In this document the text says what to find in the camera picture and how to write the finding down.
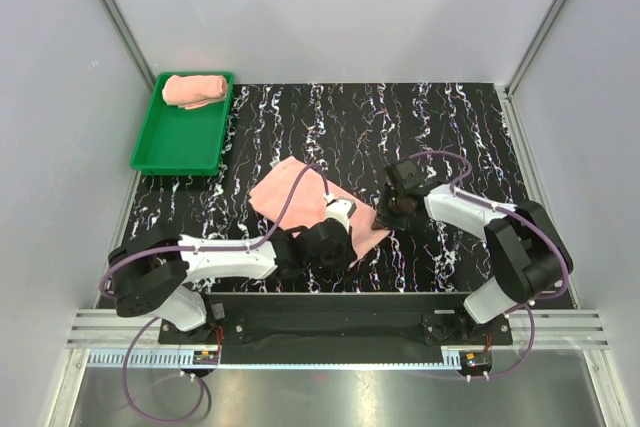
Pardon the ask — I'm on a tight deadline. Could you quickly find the pink striped towel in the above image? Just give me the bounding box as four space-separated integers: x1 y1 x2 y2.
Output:
162 75 229 110

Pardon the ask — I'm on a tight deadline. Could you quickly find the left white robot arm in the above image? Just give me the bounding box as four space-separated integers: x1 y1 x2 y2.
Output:
102 218 356 343

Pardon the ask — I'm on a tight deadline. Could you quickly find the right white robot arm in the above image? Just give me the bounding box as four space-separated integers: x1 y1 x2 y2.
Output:
372 156 573 344

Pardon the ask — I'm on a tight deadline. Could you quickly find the black marble pattern mat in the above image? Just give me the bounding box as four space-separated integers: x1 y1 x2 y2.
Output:
124 83 527 293

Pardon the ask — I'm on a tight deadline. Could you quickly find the green plastic tray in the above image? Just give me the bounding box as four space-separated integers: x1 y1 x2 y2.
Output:
130 71 234 176

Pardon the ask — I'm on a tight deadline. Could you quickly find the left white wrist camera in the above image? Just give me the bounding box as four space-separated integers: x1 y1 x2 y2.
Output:
324 194 357 233

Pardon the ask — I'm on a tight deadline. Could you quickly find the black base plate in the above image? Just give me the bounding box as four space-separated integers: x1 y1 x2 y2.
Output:
159 293 513 368

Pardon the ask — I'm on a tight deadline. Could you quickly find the aluminium frame rail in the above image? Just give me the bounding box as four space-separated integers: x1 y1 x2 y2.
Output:
509 310 611 348

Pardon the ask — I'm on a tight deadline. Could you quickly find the white slotted cable duct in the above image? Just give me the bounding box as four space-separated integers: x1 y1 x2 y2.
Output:
88 348 219 369

